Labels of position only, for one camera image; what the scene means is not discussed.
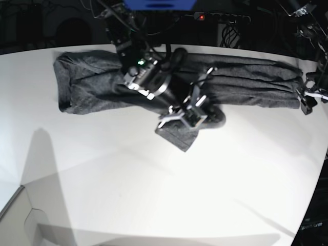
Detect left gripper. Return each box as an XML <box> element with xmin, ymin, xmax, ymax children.
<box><xmin>296</xmin><ymin>72</ymin><xmax>327</xmax><ymax>115</ymax></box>

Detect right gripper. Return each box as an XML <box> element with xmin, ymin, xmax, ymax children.
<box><xmin>158</xmin><ymin>67</ymin><xmax>218</xmax><ymax>130</ymax></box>

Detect grey t-shirt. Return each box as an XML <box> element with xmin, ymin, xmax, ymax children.
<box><xmin>53</xmin><ymin>50</ymin><xmax>304</xmax><ymax>153</ymax></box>

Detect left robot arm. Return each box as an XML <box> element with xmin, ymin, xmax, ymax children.
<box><xmin>277</xmin><ymin>1</ymin><xmax>327</xmax><ymax>115</ymax></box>

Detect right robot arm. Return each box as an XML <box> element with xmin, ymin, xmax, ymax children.
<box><xmin>97</xmin><ymin>1</ymin><xmax>224</xmax><ymax>131</ymax></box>

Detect black power strip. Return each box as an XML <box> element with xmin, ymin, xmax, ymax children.
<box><xmin>193</xmin><ymin>12</ymin><xmax>251</xmax><ymax>24</ymax></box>

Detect blue box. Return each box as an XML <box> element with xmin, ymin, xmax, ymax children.
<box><xmin>124</xmin><ymin>0</ymin><xmax>196</xmax><ymax>11</ymax></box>

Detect black cable bundle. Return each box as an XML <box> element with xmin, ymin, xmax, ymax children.
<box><xmin>220</xmin><ymin>22</ymin><xmax>241</xmax><ymax>48</ymax></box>

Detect grey cable loops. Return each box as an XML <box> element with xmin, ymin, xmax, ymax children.
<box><xmin>138</xmin><ymin>10</ymin><xmax>180</xmax><ymax>36</ymax></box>

